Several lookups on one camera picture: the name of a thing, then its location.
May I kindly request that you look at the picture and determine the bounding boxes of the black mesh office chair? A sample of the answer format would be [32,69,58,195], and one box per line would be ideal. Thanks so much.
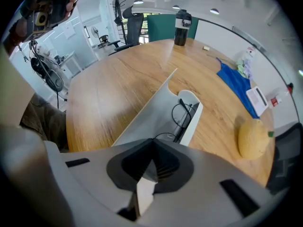
[107,5,145,56]

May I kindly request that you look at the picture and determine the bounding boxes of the black padded office chair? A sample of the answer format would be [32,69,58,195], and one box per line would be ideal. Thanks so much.
[265,122,303,195]

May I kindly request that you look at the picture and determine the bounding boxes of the blue cloth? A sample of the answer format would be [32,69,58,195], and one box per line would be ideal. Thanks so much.
[216,57,260,120]

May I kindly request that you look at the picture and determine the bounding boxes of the black and white tumbler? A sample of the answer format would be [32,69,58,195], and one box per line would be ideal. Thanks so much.
[174,9,193,47]

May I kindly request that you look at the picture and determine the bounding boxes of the white desk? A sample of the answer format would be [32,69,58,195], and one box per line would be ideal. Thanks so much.
[54,51,84,78]

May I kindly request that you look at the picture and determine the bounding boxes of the black thin-framed round eyeglasses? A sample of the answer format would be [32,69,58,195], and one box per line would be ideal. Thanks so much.
[155,98,194,143]

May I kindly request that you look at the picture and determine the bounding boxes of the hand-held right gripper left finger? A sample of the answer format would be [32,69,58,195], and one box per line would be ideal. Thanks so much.
[62,138,153,222]

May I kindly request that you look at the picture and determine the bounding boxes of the white and black machine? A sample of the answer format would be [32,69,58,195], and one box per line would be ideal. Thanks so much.
[29,39,70,110]

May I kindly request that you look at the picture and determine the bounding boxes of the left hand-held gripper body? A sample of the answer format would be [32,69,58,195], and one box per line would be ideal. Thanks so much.
[20,0,86,42]

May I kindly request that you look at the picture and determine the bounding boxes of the black standing fan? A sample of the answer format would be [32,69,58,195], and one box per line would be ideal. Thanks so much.
[90,26,99,47]

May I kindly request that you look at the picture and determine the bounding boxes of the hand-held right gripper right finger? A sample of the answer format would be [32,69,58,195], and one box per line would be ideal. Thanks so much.
[138,138,282,227]

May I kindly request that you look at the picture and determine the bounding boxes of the black coat rack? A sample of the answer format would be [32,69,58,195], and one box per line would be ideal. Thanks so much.
[109,0,126,26]

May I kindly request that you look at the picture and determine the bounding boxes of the green partition panel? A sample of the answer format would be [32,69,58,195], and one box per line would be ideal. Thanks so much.
[146,13,199,44]

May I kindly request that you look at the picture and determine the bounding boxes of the person's olive trousers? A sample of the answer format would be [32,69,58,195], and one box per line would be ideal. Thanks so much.
[20,93,70,153]

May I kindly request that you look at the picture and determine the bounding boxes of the white box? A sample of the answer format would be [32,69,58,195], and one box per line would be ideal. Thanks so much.
[111,68,204,217]

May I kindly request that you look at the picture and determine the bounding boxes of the crumpled pastel paper bunch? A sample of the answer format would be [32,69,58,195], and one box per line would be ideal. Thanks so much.
[236,53,254,80]

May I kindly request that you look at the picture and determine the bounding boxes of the yellow melon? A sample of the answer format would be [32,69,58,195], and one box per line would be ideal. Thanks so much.
[237,118,275,161]

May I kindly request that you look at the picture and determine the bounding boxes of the white card device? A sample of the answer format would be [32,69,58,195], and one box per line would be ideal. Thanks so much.
[246,86,269,117]

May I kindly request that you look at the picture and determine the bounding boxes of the white paper notice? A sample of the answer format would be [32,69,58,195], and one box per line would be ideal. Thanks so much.
[63,21,76,39]

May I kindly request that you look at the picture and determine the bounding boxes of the person's left hand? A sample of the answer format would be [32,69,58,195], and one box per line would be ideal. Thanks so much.
[66,0,82,17]

